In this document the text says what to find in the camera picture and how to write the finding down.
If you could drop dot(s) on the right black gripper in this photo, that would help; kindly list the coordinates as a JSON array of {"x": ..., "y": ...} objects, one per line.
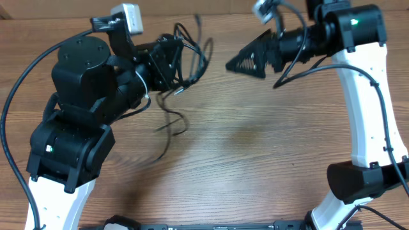
[{"x": 268, "y": 48}]

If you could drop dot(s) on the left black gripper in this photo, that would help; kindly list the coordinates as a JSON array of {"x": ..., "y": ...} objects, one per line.
[{"x": 163, "y": 73}]

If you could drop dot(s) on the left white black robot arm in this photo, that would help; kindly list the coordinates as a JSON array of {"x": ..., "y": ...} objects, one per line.
[{"x": 94, "y": 88}]

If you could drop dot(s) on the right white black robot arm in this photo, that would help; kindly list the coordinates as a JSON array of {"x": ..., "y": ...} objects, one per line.
[{"x": 352, "y": 41}]

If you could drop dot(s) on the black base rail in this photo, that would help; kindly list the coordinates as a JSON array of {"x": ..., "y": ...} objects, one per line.
[{"x": 223, "y": 226}]

